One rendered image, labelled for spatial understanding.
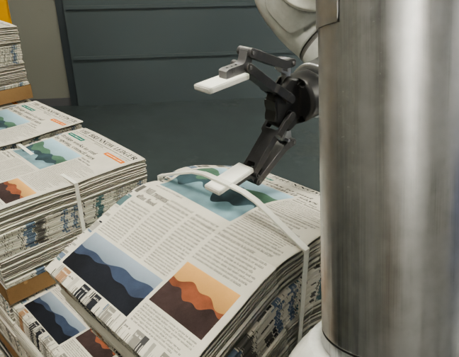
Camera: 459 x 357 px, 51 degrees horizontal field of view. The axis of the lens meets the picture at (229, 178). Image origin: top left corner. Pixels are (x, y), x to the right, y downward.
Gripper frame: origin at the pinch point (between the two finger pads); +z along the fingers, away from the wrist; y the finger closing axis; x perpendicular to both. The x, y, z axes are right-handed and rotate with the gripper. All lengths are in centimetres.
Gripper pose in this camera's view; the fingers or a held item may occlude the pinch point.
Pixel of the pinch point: (212, 137)
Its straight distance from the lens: 62.9
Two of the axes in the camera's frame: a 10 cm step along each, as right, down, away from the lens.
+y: 0.7, 8.6, 5.0
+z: -7.2, 3.9, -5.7
